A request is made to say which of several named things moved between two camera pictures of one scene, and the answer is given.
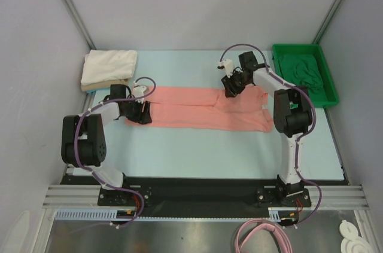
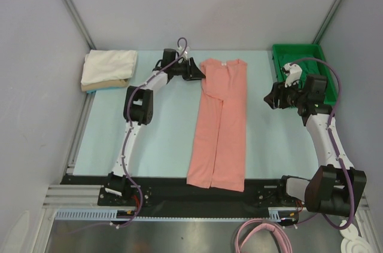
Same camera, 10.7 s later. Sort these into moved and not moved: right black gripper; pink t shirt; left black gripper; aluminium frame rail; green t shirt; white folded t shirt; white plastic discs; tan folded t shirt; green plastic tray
Moved: right black gripper; pink t shirt; left black gripper
Not moved: green t shirt; white plastic discs; green plastic tray; aluminium frame rail; white folded t shirt; tan folded t shirt
